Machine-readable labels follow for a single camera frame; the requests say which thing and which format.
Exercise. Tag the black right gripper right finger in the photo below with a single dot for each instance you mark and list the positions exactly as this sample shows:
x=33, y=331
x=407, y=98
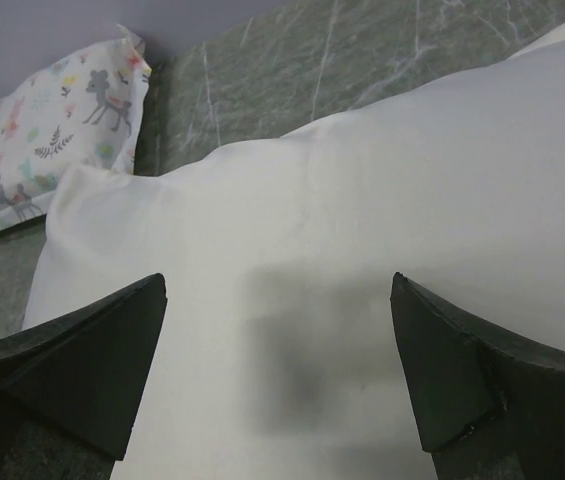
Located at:
x=488, y=403

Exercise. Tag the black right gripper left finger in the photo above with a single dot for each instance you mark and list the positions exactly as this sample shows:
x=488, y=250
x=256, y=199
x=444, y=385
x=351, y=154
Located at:
x=71, y=387

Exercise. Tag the cream satin pillowcase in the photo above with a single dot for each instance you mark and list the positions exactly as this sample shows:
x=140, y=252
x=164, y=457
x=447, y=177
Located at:
x=277, y=357

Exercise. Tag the animal print patterned pillow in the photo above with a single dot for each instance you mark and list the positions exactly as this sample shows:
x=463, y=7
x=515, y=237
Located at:
x=85, y=108

